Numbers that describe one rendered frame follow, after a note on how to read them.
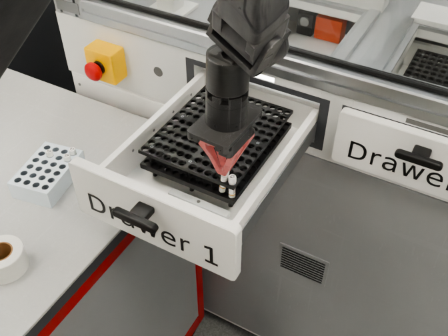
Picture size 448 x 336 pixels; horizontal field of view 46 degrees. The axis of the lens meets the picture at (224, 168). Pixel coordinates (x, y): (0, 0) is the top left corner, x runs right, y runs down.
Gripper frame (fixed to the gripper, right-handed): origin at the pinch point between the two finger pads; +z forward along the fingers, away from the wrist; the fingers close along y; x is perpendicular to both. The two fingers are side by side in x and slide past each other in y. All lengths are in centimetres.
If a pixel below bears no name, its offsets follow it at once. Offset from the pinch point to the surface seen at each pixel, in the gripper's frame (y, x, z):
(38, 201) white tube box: 10.7, -32.0, 16.0
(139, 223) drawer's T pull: 14.5, -4.9, 1.5
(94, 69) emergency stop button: -14.6, -39.0, 4.4
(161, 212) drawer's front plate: 10.9, -3.7, 2.0
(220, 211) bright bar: 1.9, 0.8, 7.5
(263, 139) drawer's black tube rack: -11.6, 0.6, 2.2
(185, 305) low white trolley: -12, -16, 66
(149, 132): -5.1, -18.1, 4.7
